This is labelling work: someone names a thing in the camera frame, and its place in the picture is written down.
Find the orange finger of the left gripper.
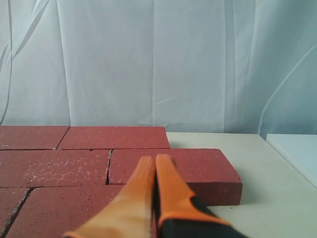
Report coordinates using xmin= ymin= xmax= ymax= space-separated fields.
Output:
xmin=63 ymin=156 xmax=156 ymax=238

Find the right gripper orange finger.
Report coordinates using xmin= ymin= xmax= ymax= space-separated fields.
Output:
xmin=156 ymin=154 xmax=246 ymax=238

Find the red brick diagonal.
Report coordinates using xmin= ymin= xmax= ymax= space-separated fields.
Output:
xmin=0 ymin=188 xmax=29 ymax=238

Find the red brick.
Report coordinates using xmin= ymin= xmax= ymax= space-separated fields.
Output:
xmin=58 ymin=126 xmax=170 ymax=150
xmin=108 ymin=148 xmax=243 ymax=206
xmin=0 ymin=126 xmax=69 ymax=150
xmin=6 ymin=185 xmax=122 ymax=238
xmin=0 ymin=150 xmax=110 ymax=187

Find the white board at right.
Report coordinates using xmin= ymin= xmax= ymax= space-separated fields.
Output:
xmin=266 ymin=134 xmax=317 ymax=186

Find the grey backdrop cloth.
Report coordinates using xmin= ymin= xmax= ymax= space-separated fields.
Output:
xmin=0 ymin=0 xmax=317 ymax=136

